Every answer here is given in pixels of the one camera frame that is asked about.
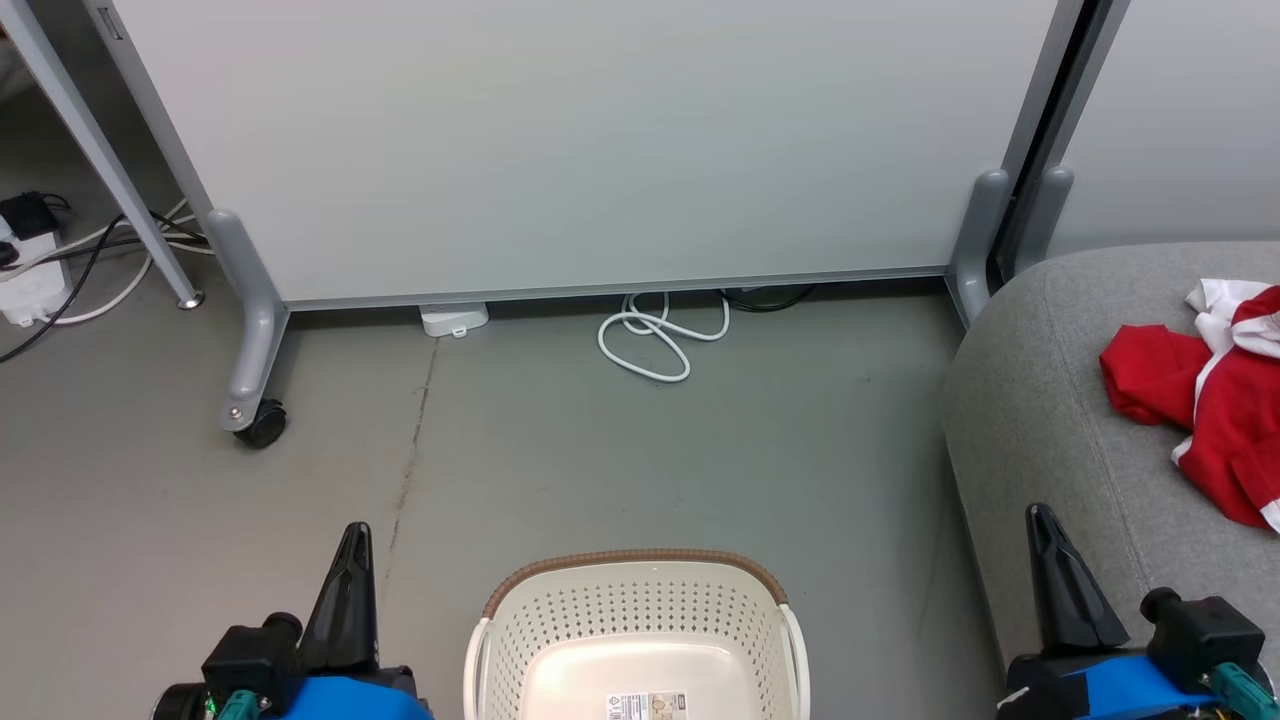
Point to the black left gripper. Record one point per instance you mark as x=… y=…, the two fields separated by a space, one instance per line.
x=250 y=655

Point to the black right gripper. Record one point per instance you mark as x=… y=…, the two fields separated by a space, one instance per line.
x=1200 y=630

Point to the red number 23 basketball jersey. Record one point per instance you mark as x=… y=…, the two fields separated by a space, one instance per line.
x=1240 y=420

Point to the cream perforated laundry basket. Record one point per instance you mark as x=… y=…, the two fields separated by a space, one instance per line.
x=640 y=630

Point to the printed basket label sticker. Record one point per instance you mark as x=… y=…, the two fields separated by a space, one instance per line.
x=647 y=706

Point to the grey fabric sofa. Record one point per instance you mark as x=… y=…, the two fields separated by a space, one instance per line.
x=1050 y=450

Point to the black caster wheel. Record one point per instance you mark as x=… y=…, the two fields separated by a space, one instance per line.
x=263 y=425

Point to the grey partition leg with caster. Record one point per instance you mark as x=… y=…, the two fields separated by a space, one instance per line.
x=255 y=320

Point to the white power adapter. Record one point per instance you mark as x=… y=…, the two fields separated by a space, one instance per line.
x=452 y=318

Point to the white power strip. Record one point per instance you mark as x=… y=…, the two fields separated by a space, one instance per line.
x=35 y=280

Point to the narrow white partition panel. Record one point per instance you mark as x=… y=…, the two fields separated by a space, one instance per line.
x=1170 y=110

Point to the black power plug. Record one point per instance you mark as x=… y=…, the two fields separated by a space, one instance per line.
x=28 y=215

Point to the large white partition panel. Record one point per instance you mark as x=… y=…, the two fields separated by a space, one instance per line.
x=600 y=140

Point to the grey metal table leg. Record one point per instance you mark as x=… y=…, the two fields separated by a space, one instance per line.
x=90 y=130

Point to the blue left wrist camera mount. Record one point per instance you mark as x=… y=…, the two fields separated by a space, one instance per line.
x=345 y=700

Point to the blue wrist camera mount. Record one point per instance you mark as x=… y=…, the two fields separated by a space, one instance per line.
x=1130 y=690
x=345 y=700

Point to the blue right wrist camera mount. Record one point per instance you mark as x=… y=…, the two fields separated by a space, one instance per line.
x=1130 y=690

